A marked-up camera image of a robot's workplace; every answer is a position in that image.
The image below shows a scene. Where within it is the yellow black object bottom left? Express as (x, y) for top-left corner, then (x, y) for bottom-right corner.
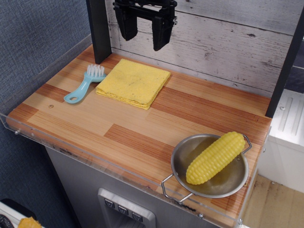
(0, 214), (43, 228)

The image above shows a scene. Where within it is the grey toy fridge cabinet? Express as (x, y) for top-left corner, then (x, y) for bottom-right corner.
(47, 147), (238, 228)

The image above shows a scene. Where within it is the clear acrylic edge guard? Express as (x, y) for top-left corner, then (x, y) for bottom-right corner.
(0, 34), (271, 228)

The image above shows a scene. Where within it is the black left vertical post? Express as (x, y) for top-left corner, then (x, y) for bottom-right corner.
(86, 0), (112, 64)

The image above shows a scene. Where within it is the yellow plastic corn cob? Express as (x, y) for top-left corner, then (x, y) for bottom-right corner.
(186, 132), (246, 185)

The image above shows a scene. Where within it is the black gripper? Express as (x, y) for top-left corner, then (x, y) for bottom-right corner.
(113, 0), (177, 51)

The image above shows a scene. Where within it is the black right vertical post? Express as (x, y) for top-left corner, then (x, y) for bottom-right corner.
(265, 9), (304, 118)

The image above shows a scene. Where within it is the black vertical post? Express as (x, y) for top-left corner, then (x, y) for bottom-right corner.
(265, 9), (304, 118)
(86, 0), (112, 64)

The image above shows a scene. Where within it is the light blue dish brush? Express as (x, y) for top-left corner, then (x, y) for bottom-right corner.
(64, 64), (106, 104)

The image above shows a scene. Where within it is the small metal pot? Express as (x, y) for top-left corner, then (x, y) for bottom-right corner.
(161, 132), (252, 203)

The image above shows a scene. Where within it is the white toy sink unit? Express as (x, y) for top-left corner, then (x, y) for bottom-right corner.
(257, 89), (304, 192)

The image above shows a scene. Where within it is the yellow cloth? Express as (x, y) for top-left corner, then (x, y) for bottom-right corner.
(96, 59), (171, 110)

